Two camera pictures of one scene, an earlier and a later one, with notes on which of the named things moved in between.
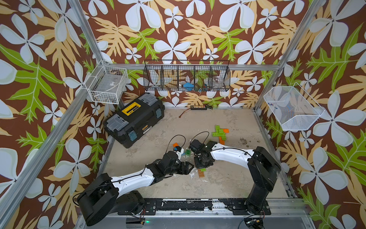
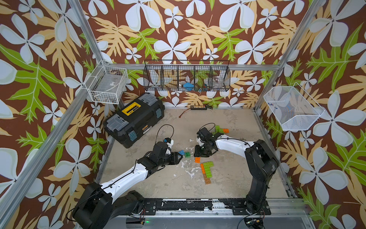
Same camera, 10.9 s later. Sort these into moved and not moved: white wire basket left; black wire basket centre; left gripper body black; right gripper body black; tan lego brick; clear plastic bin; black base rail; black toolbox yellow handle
Moved: tan lego brick; left gripper body black; right gripper body black
Not moved: clear plastic bin; black wire basket centre; black toolbox yellow handle; black base rail; white wire basket left
